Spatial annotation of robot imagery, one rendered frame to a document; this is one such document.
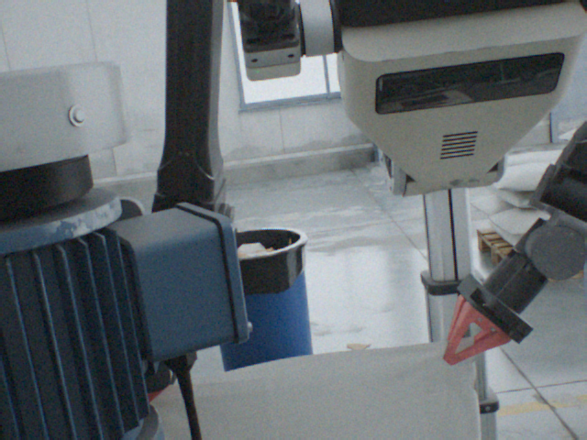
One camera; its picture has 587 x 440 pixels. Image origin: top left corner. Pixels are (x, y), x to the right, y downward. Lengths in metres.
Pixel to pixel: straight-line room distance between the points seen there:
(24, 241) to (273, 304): 2.64
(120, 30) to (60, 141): 8.52
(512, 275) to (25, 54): 8.52
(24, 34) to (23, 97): 8.77
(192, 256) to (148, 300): 0.04
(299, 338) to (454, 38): 2.16
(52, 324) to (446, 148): 0.96
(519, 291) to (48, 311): 0.59
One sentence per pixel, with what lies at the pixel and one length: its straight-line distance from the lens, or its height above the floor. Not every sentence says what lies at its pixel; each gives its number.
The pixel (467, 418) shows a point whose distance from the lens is 0.97.
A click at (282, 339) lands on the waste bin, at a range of 3.12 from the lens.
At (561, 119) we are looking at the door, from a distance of 9.48.
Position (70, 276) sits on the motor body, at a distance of 0.47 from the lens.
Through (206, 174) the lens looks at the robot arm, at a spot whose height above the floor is 1.30.
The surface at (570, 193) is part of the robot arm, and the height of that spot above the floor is 1.21.
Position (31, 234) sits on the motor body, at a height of 1.33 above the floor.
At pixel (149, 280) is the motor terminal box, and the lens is 0.49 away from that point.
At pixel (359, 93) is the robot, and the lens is 1.19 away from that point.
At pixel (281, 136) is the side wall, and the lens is 8.85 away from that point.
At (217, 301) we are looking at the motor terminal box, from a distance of 0.51.
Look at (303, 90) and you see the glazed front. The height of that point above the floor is 0.99.
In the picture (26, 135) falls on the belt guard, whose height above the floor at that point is 1.38.
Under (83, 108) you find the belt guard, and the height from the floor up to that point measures 1.39.
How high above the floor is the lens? 1.41
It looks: 13 degrees down
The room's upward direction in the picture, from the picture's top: 7 degrees counter-clockwise
